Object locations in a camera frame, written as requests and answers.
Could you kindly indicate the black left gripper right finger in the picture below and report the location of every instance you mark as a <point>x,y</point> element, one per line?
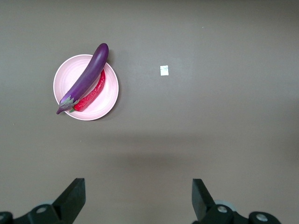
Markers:
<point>203,207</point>

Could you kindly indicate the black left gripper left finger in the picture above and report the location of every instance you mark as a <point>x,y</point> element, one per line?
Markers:
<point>69,207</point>

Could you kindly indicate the red chili pepper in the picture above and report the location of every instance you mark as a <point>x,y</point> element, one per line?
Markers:
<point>93,95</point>

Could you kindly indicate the long purple eggplant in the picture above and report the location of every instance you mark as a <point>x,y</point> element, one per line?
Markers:
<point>90,74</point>

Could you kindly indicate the brown table cover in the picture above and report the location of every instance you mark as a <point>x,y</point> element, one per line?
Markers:
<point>210,116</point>

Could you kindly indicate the pink round plate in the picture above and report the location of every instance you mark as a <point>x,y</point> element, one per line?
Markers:
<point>70,77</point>

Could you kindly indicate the small rectangular tape patch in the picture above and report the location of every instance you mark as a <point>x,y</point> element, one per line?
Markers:
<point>164,70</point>

